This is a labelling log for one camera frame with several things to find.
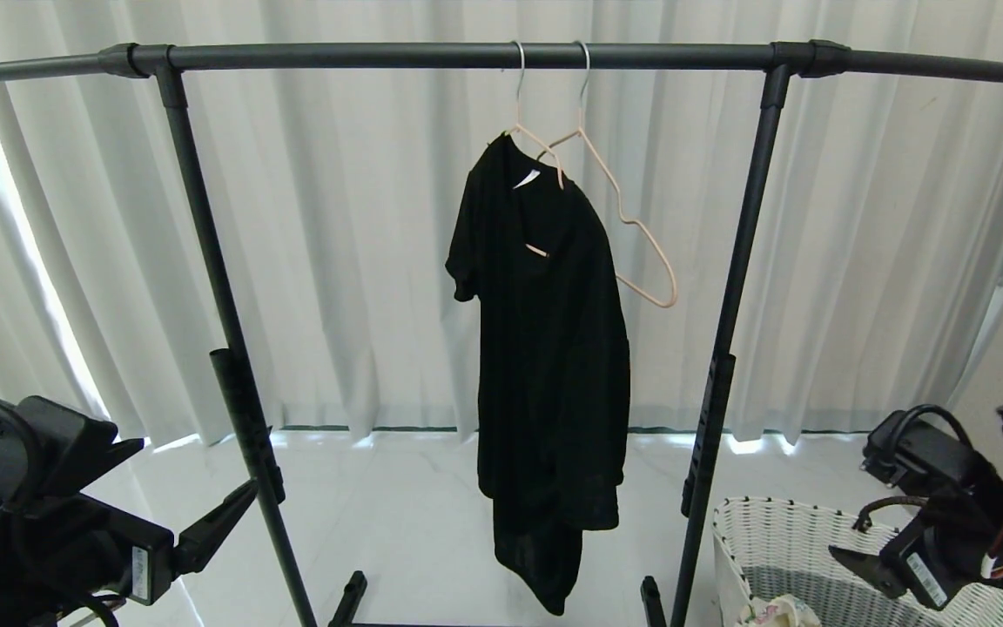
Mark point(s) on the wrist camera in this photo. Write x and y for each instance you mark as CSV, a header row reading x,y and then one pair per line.
x,y
66,444
919,453

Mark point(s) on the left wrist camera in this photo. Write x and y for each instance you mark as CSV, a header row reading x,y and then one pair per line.
x,y
66,444

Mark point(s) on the black clothes rack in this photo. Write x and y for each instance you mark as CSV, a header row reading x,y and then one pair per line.
x,y
380,56

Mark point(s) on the black short-sleeved shirt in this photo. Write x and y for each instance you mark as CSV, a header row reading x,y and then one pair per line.
x,y
545,366

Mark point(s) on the cream printed garment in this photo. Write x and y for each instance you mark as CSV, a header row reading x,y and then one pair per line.
x,y
780,611

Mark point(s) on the white curtain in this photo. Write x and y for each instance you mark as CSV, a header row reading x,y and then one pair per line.
x,y
336,261

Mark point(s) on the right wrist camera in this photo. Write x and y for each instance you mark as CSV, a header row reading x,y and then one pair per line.
x,y
919,453

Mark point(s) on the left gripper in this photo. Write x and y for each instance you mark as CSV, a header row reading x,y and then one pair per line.
x,y
49,540

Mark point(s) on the pink clothes hanger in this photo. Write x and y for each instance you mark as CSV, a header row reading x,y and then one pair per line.
x,y
582,96
519,87

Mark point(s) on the white laundry basket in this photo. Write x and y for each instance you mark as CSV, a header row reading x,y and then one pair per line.
x,y
780,540

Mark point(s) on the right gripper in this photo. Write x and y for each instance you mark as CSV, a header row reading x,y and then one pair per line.
x,y
954,540

